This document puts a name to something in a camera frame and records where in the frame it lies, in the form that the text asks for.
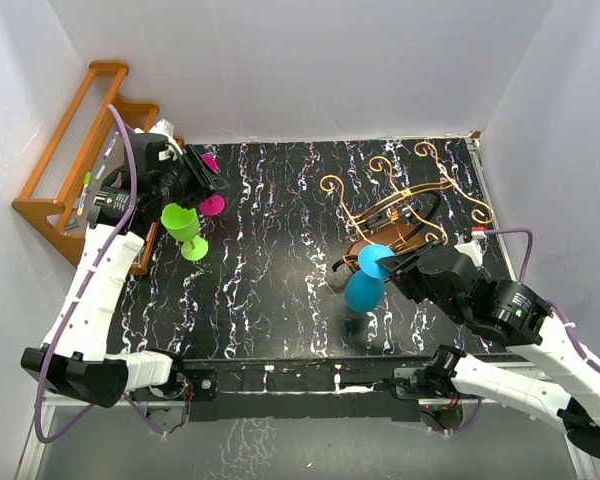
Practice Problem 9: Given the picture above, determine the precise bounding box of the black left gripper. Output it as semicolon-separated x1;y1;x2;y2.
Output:
154;145;228;210

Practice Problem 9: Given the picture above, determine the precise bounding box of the blue wine glass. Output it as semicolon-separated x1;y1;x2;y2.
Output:
344;244;393;313

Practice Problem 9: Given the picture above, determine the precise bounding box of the pink wine glass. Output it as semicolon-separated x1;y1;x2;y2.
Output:
198;154;226;216

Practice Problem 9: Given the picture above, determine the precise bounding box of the green wine glass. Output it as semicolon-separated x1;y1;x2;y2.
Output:
161;203;209;262

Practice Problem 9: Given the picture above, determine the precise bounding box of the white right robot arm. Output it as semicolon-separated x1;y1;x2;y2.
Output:
376;227;600;459

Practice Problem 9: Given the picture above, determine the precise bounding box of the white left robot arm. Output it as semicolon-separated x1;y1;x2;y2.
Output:
20;120;228;408

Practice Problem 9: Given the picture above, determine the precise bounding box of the pink capped marker pen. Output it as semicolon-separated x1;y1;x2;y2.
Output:
97;138;117;178

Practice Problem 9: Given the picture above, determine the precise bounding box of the wooden tiered shelf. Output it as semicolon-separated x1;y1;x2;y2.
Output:
12;60;159;266

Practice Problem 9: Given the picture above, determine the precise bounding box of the green capped marker pen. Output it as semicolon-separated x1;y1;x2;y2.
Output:
76;171;92;217

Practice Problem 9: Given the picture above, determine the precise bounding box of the gold wire wine glass rack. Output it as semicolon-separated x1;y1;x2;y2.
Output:
320;141;495;272

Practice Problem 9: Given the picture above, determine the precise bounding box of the aluminium frame rail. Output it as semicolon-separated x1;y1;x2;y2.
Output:
17;139;599;480

